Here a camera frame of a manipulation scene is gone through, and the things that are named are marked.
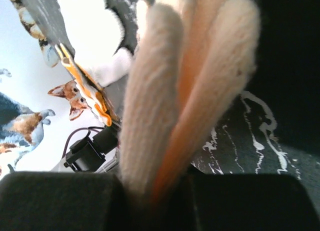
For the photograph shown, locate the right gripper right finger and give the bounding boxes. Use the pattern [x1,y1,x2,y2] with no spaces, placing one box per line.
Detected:
[185,174,320,231]

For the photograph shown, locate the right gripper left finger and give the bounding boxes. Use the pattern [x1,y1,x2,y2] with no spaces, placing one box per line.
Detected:
[0,172,125,231]

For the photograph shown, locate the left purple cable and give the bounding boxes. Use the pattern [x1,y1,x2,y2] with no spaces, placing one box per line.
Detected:
[61,125,106,164]

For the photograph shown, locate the cream glove red cuff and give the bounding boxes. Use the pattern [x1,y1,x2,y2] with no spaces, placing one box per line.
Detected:
[120,0,261,206]

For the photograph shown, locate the plain white knit glove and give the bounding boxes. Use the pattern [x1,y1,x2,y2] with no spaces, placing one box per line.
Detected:
[57,0,135,89]

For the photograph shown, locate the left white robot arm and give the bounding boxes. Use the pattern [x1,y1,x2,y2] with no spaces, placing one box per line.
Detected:
[51,125,119,173]

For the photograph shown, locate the orange palm white glove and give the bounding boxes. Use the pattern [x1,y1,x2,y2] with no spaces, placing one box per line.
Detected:
[54,43,120,127]

